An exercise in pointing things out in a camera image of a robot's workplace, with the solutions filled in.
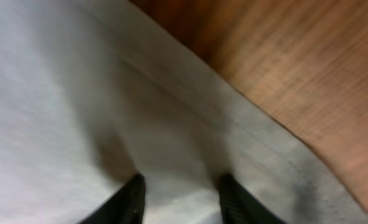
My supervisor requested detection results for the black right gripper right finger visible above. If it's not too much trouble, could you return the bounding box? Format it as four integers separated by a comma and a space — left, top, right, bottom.
218, 174, 286, 224

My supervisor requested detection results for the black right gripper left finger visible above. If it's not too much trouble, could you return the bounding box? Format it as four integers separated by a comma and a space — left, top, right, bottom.
78, 174, 146, 224

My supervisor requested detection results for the light blue printed t-shirt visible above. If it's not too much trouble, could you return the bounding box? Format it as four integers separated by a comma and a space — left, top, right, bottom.
0, 1, 368, 223

